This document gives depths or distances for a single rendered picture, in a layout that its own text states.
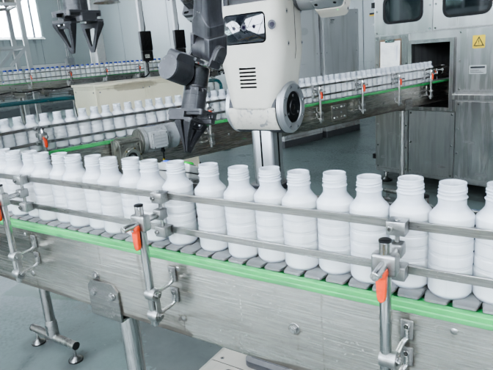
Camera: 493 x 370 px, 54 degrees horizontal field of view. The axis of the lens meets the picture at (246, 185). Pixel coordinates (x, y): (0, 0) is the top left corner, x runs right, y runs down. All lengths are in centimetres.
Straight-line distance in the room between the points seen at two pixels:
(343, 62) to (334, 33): 48
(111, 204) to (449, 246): 68
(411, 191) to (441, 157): 392
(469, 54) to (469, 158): 86
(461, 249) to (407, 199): 10
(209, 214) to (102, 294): 37
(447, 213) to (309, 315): 28
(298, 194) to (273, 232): 9
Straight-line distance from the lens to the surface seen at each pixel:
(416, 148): 475
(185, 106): 116
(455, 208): 71
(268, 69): 145
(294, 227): 79
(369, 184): 73
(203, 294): 94
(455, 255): 72
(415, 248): 75
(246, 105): 150
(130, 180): 102
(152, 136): 240
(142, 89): 510
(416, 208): 73
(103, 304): 117
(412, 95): 426
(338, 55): 771
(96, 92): 490
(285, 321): 86
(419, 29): 464
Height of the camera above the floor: 136
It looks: 15 degrees down
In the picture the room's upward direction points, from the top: 5 degrees counter-clockwise
